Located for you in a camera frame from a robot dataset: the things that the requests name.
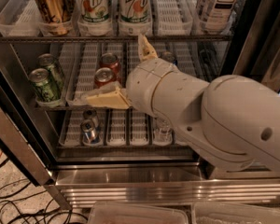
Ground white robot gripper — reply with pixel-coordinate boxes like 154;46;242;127
74;35;178;117

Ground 7up can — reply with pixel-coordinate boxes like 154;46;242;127
77;0;110;23
119;0;149;23

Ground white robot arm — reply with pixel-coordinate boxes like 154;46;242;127
79;35;280;176

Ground red coca-cola can rear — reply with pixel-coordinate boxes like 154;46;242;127
99;52;121;82

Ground red coca-cola can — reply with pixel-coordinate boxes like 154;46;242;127
94;67;117;88
99;52;121;82

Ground red coca-cola can front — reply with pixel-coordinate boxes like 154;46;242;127
94;67;117;88

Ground blue pepsi can rear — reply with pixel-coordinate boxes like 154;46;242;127
161;51;177;65

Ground red bull can rear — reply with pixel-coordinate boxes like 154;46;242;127
83;109;99;128

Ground red bull can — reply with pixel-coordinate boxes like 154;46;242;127
80;119;99;146
83;109;99;128

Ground red bull can front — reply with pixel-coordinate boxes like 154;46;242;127
80;119;99;146

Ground steel fridge cabinet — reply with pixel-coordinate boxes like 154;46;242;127
0;0;280;209

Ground green can rear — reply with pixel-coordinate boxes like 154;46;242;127
37;53;64;91

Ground green can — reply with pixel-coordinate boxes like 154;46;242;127
37;53;64;91
29;68;61;103

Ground green can front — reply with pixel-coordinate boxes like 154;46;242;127
29;68;61;103

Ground gold drink can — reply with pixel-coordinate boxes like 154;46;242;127
35;0;71;35

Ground water bottle left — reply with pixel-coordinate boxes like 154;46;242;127
153;118;173;146

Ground white tea bottle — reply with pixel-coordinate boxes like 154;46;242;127
196;0;237;34

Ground clear plastic bin left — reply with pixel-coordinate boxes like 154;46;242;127
87;202;189;224

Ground clear plastic bin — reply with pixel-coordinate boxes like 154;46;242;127
191;202;280;224
87;202;189;224

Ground clear plastic bin right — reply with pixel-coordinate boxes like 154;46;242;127
191;202;280;224

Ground black floor cables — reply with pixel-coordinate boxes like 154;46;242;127
0;158;89;224

